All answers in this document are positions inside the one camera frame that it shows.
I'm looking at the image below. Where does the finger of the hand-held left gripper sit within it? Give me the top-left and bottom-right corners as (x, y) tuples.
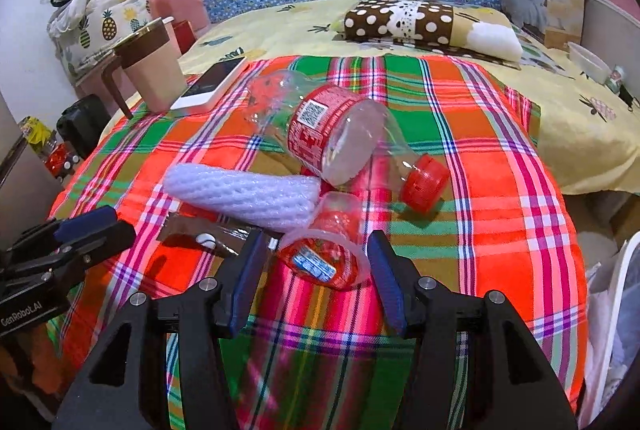
(54, 205), (119, 247)
(67, 221), (137, 271)

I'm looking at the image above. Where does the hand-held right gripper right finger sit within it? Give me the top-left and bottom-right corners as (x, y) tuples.
(367, 230), (578, 430)

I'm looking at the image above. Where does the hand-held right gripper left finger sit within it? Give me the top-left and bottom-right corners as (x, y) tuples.
(52, 229), (268, 430)

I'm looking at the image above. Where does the red jelly cup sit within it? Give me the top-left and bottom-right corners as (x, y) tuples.
(276, 193), (373, 293)

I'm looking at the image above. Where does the white trash bin with bag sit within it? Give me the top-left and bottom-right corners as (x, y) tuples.
(580, 230), (640, 430)

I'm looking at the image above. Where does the red toy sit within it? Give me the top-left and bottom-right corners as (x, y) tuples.
(45, 143), (78, 176)

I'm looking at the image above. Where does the grey cabinet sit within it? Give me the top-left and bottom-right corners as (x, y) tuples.
(0, 90), (66, 241)

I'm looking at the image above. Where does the brown snack wrapper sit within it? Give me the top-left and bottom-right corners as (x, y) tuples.
(157, 215), (281, 258)

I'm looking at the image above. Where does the white foam fruit net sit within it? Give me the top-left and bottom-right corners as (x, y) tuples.
(164, 163), (321, 231)

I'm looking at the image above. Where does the black bag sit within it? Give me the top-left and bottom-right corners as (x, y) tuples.
(56, 94), (112, 158)

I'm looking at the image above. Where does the yellow item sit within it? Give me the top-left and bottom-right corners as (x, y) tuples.
(20, 115), (53, 146)

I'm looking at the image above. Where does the clear bottle with red cap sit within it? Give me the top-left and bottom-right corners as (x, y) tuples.
(350, 150), (451, 215)

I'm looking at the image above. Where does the colourful plaid blanket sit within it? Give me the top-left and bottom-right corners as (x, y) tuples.
(47, 53), (588, 430)

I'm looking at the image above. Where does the clear bottle with red label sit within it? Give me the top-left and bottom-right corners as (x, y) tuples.
(245, 69), (391, 187)

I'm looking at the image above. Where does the white smartphone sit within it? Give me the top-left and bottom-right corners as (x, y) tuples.
(170, 56), (249, 112)

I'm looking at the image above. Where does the pineapple print bedding bundle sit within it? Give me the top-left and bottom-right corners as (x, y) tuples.
(47, 0), (158, 78)

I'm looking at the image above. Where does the dark red box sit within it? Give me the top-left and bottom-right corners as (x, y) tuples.
(174, 21), (197, 57)

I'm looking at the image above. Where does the yellow pineapple bed sheet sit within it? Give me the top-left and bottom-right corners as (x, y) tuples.
(180, 0), (640, 196)

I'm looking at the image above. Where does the brown polka dot pillow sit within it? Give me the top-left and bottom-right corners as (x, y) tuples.
(342, 0), (523, 61)

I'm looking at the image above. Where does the clear plastic container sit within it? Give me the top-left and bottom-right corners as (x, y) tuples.
(567, 41), (613, 84)

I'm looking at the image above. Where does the small black item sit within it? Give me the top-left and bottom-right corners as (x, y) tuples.
(617, 85), (640, 111)

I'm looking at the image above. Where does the small glass jar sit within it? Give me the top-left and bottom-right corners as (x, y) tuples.
(605, 64), (628, 92)

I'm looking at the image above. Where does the white bed board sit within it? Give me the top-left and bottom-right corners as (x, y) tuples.
(582, 0), (640, 76)

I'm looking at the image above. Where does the beige mug with brown handle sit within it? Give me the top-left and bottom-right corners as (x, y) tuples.
(102, 16), (186, 120)

